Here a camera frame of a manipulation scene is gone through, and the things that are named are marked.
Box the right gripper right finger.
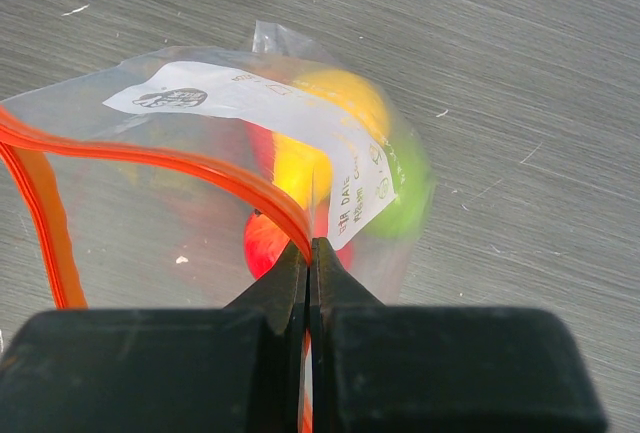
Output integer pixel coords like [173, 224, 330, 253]
[308, 238, 609, 432]

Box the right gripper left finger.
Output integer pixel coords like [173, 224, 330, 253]
[1, 246, 306, 432]

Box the clear orange zip bag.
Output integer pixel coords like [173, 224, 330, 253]
[1, 21, 419, 308]

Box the yellow pear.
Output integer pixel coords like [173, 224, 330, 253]
[272, 69, 390, 209]

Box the red apple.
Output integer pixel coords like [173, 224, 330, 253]
[243, 207, 354, 280]

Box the red yellow mango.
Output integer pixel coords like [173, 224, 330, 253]
[246, 123, 275, 178]

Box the green apple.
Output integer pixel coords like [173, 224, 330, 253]
[363, 130, 435, 240]

